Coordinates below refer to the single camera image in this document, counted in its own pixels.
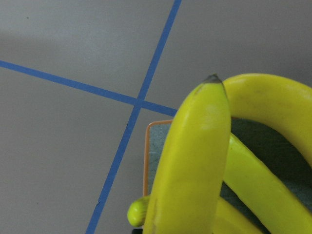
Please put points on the yellow banana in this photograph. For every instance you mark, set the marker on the yellow banana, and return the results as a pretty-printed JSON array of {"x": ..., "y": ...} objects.
[
  {"x": 276, "y": 207},
  {"x": 190, "y": 172},
  {"x": 281, "y": 103},
  {"x": 229, "y": 220}
]

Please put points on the grey square plate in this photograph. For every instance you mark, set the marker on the grey square plate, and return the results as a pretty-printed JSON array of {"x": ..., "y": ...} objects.
[{"x": 280, "y": 156}]

